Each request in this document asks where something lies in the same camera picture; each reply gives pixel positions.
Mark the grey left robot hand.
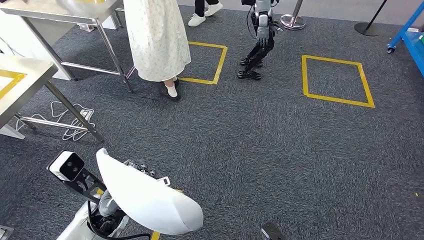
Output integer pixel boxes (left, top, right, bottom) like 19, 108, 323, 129
98, 158, 157, 219

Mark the white plastic shell part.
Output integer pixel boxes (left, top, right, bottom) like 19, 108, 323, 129
95, 147, 205, 236

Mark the yellow workbench tape marking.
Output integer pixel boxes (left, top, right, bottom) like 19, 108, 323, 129
0, 69, 28, 100

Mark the black robot body part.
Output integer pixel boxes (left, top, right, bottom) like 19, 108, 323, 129
260, 221, 288, 240

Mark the blue metal shelf rack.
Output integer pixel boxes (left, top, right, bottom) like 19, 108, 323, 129
386, 0, 424, 78

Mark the white power strip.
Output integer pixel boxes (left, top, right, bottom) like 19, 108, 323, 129
78, 108, 95, 122

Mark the person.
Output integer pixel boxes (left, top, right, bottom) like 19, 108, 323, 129
123, 0, 192, 102
187, 0, 223, 28

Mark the black and silver humanoid robot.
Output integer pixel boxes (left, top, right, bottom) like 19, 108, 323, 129
236, 0, 285, 81

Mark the chrome stanchion with round base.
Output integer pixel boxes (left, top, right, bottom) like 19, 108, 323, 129
279, 0, 307, 31

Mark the black stanchion with round base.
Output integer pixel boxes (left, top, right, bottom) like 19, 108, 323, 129
354, 0, 389, 37

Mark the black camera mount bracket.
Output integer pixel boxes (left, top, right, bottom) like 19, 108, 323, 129
62, 168, 108, 204

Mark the black camera cable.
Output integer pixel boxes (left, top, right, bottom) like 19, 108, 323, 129
86, 200, 152, 240

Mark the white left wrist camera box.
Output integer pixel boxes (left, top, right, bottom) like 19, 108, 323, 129
47, 150, 86, 182

